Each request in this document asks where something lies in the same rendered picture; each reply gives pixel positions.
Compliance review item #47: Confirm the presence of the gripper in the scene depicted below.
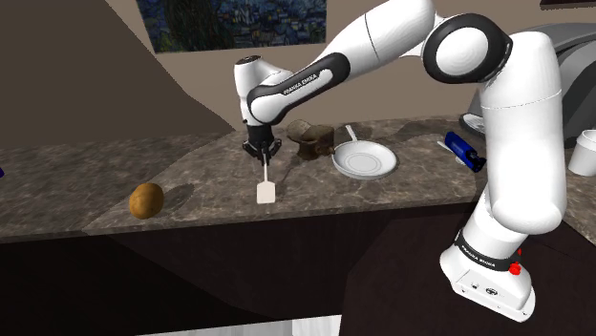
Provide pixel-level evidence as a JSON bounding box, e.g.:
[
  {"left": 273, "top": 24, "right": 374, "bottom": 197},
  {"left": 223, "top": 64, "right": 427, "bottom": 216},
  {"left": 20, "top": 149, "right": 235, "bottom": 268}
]
[{"left": 242, "top": 123, "right": 283, "bottom": 165}]

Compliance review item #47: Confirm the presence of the brown potato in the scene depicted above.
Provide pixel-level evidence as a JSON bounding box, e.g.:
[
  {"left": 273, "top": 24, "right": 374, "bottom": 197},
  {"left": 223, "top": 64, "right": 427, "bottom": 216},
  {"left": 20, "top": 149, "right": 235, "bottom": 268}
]
[{"left": 128, "top": 181, "right": 165, "bottom": 221}]

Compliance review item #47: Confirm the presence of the blue and black tool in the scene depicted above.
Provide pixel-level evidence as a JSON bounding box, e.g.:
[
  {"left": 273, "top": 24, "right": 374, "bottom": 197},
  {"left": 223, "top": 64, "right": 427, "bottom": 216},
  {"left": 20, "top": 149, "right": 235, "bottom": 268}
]
[{"left": 436, "top": 131, "right": 487, "bottom": 174}]

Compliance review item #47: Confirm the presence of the dark kitchen counter cabinet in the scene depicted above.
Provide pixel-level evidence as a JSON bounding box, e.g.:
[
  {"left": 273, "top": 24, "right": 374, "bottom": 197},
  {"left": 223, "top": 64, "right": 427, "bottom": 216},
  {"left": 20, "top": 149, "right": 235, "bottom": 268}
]
[{"left": 0, "top": 200, "right": 480, "bottom": 336}]

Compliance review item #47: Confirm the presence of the white frying pan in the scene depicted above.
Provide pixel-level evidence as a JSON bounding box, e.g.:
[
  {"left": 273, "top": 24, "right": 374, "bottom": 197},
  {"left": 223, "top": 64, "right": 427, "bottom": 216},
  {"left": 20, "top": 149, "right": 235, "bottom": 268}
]
[{"left": 331, "top": 123, "right": 399, "bottom": 181}]

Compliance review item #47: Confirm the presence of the brown mortar-shaped pot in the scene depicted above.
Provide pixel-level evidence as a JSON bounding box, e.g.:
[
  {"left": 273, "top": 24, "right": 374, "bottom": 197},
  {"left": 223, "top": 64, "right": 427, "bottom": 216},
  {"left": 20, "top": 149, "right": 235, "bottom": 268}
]
[{"left": 286, "top": 119, "right": 336, "bottom": 161}]

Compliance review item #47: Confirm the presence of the white cup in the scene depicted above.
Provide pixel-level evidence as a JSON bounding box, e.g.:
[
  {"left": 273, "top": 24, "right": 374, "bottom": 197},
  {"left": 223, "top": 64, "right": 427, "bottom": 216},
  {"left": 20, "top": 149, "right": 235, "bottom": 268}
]
[{"left": 567, "top": 129, "right": 596, "bottom": 178}]

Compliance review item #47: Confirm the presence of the grey coffee machine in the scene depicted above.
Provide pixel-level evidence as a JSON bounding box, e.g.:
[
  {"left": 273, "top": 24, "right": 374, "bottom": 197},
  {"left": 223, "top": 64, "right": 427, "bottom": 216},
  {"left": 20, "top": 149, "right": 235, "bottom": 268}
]
[{"left": 458, "top": 23, "right": 596, "bottom": 150}]

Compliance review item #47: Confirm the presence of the dark blue wall painting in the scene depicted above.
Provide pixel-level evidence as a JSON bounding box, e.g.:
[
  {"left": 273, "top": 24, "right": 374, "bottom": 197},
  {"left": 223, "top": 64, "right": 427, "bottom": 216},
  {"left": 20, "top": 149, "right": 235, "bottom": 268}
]
[{"left": 135, "top": 0, "right": 328, "bottom": 54}]

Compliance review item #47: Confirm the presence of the white spatula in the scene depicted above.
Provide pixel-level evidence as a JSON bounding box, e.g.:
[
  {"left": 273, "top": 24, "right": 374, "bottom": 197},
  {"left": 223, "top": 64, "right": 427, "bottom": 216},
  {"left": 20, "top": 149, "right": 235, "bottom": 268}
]
[{"left": 256, "top": 153, "right": 277, "bottom": 205}]

